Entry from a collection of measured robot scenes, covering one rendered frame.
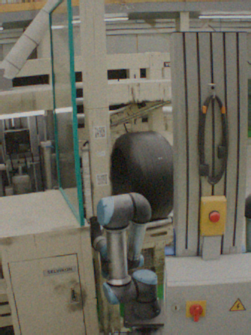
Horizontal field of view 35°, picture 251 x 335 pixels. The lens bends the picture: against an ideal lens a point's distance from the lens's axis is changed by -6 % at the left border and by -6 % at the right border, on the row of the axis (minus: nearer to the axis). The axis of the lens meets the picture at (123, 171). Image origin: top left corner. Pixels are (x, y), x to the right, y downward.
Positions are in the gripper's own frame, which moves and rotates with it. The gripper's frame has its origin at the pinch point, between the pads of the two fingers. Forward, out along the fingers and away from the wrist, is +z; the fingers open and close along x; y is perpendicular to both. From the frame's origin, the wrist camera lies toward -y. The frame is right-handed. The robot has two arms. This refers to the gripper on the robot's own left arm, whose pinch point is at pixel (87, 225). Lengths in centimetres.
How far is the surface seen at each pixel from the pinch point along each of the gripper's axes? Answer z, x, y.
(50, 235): -46, -33, -14
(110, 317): 29, 31, 85
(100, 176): 28.7, 16.5, -19.8
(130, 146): 22, 31, -39
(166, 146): 16, 52, -42
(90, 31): 29, 3, -107
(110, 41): 899, 344, -196
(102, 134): 28, 16, -45
